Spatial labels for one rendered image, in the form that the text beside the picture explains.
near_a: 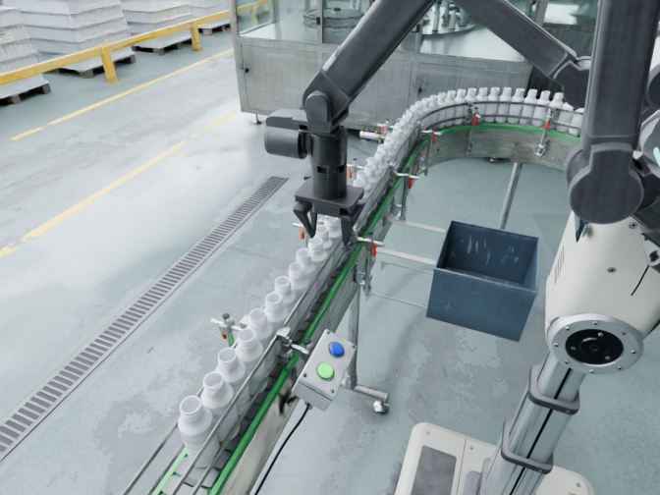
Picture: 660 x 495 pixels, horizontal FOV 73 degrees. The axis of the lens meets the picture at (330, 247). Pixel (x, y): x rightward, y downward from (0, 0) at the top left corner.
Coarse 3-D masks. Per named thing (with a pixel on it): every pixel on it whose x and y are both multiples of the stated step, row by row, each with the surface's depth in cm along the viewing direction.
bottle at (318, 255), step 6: (312, 240) 119; (318, 240) 119; (312, 246) 117; (318, 246) 117; (312, 252) 118; (318, 252) 118; (324, 252) 120; (312, 258) 118; (318, 258) 118; (324, 258) 119; (318, 264) 119; (318, 270) 120; (324, 270) 121; (324, 276) 122; (318, 282) 123; (318, 288) 124; (324, 288) 125
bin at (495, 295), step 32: (384, 224) 170; (416, 224) 167; (416, 256) 151; (448, 256) 175; (480, 256) 169; (512, 256) 164; (448, 288) 145; (480, 288) 140; (512, 288) 136; (448, 320) 153; (480, 320) 147; (512, 320) 143
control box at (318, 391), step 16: (336, 336) 98; (320, 352) 94; (352, 352) 96; (304, 368) 90; (336, 368) 92; (304, 384) 89; (320, 384) 88; (336, 384) 89; (288, 400) 107; (304, 400) 92; (320, 400) 90; (272, 464) 104
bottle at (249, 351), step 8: (248, 328) 93; (240, 336) 92; (248, 336) 94; (240, 344) 91; (248, 344) 90; (256, 344) 93; (240, 352) 92; (248, 352) 92; (256, 352) 92; (248, 360) 92; (256, 360) 92; (264, 360) 96; (248, 368) 93; (264, 368) 97; (256, 376) 95; (264, 376) 98; (248, 384) 96; (256, 384) 96; (264, 384) 99
